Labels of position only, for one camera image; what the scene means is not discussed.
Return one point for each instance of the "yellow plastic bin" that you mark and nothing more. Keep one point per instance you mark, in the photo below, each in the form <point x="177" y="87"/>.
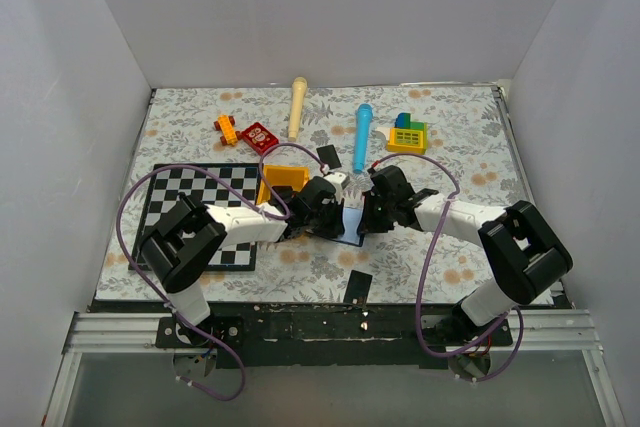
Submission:
<point x="281" y="176"/>

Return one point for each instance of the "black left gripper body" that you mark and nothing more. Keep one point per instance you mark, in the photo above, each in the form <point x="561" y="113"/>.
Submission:
<point x="325" y="223"/>

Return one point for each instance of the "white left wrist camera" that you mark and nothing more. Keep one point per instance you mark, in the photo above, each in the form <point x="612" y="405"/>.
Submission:
<point x="340" y="181"/>

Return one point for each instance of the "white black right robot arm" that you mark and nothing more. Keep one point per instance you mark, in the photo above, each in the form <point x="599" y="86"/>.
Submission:
<point x="525" y="255"/>

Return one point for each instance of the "blue toy microphone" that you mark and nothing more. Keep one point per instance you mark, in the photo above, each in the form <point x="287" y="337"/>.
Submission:
<point x="364" y="116"/>

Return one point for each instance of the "yellow toy brick car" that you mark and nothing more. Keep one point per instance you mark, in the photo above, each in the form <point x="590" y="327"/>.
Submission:
<point x="225" y="125"/>

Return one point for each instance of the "black VIP card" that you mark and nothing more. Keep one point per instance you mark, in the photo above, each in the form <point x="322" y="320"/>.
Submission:
<point x="357" y="288"/>

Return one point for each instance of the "cream toy microphone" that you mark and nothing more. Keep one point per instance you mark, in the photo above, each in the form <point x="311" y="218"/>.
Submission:
<point x="298" y="89"/>

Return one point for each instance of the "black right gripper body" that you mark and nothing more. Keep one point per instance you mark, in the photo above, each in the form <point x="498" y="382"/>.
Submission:
<point x="378" y="218"/>

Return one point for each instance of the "red owl toy block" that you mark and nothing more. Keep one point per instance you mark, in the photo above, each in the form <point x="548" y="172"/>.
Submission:
<point x="259" y="138"/>

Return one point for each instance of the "blue leather card holder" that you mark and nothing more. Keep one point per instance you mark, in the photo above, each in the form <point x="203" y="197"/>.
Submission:
<point x="351" y="220"/>

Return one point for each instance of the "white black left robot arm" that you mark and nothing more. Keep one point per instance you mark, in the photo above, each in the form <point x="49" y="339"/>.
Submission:
<point x="179" y="247"/>

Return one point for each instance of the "black credit card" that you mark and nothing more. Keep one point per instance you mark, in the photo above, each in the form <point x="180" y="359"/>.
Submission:
<point x="328" y="156"/>

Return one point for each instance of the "yellow green toy brick house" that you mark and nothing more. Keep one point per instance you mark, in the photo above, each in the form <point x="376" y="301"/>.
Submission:
<point x="405" y="136"/>

